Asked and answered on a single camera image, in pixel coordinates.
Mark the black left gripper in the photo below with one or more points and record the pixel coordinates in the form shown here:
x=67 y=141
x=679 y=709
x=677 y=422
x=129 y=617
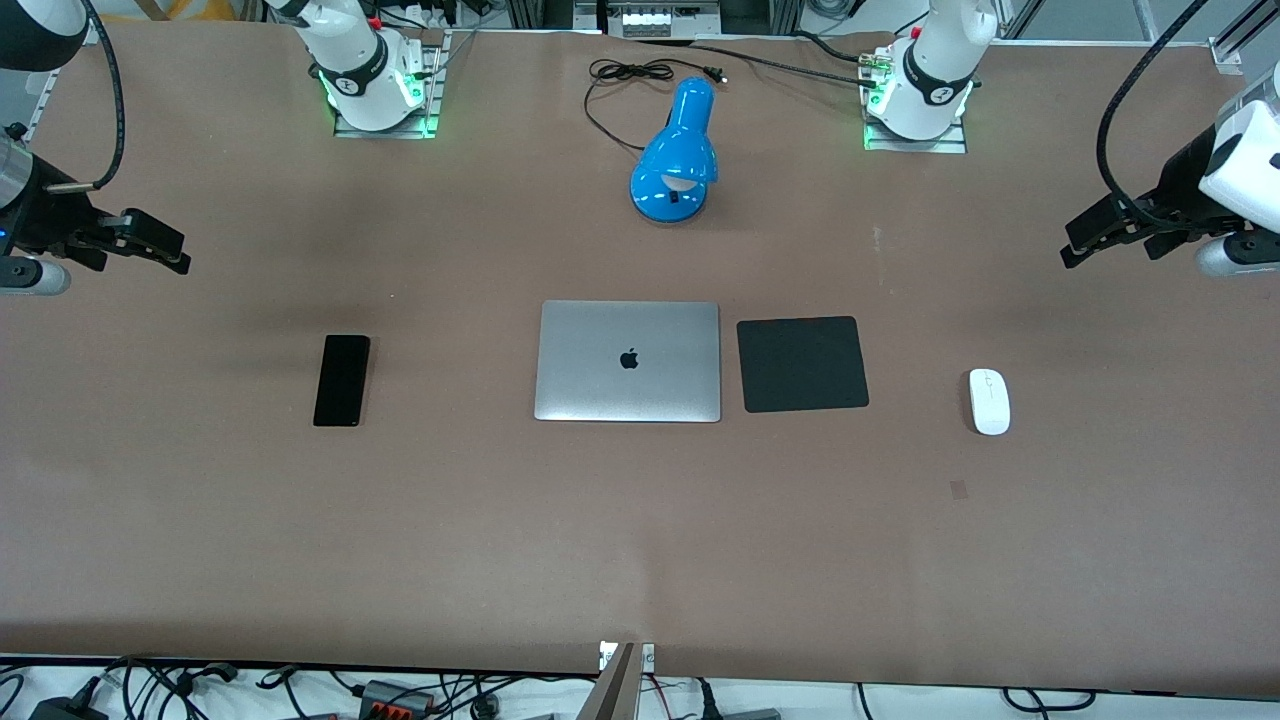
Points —
x=1177 y=187

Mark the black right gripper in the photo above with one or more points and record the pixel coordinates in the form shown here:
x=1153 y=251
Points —
x=42 y=215

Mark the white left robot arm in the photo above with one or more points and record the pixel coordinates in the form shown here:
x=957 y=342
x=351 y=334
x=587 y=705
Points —
x=925 y=85

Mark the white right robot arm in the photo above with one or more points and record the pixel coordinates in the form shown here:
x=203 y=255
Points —
x=362 y=70

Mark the white computer mouse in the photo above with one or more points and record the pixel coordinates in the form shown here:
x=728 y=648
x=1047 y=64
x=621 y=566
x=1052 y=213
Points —
x=989 y=401

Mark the black mouse pad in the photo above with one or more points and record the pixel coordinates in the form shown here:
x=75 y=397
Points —
x=802 y=364

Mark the black smartphone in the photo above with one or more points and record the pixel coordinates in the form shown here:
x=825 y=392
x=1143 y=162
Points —
x=342 y=380

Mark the blue desk lamp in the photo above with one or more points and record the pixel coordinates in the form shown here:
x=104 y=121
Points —
x=676 y=155

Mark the black power adapter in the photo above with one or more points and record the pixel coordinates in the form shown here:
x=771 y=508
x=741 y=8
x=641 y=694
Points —
x=68 y=709

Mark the silver closed laptop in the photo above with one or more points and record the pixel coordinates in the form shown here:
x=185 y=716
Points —
x=628 y=361

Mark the grey box with orange connectors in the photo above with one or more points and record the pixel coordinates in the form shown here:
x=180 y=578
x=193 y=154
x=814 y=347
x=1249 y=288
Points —
x=395 y=696

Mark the white power strip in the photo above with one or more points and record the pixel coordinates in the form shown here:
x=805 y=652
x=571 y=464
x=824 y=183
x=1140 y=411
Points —
x=660 y=18

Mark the aluminium frame rail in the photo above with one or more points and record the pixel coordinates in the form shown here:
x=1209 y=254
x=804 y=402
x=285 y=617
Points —
x=1228 y=48

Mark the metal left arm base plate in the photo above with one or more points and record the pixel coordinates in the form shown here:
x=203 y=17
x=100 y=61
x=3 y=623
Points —
x=915 y=142

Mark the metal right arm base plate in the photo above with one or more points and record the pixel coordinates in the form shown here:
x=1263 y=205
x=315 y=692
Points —
x=385 y=127

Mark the grey metal camera bracket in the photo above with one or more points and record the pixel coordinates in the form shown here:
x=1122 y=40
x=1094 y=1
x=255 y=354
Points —
x=622 y=682

